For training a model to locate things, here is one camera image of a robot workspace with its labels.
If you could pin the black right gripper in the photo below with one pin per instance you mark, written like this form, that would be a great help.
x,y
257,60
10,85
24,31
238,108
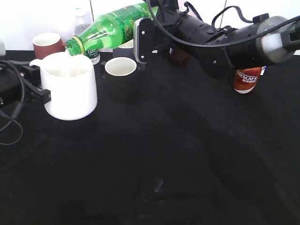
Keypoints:
x,y
167,22

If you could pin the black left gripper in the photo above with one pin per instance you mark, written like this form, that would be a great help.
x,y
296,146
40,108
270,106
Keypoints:
x,y
10,87

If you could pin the green Sprite bottle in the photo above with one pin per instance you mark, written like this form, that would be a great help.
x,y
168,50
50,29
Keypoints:
x,y
109,30

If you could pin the white ceramic mug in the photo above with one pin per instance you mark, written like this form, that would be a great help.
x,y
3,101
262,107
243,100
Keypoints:
x,y
72,84

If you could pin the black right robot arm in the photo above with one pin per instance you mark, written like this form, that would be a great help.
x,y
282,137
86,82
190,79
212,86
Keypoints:
x,y
265,40

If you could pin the cola bottle red label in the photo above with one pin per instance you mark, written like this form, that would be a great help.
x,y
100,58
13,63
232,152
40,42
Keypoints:
x,y
179,57

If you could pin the grey ceramic mug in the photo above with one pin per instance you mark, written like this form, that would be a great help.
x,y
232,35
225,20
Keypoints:
x,y
124,50

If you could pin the black ceramic mug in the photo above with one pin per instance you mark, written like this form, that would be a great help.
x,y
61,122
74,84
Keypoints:
x,y
121,79

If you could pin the dark red ceramic mug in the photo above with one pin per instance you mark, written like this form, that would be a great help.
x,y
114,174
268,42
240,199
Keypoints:
x,y
47,43

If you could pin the clear water bottle green label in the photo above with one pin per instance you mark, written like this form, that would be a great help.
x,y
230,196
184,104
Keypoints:
x,y
83,20

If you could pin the brown Nescafe coffee bottle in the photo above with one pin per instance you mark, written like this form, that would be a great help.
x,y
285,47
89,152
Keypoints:
x,y
246,79

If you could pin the white small drink bottle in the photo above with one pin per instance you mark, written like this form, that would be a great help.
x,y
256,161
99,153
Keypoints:
x,y
263,70

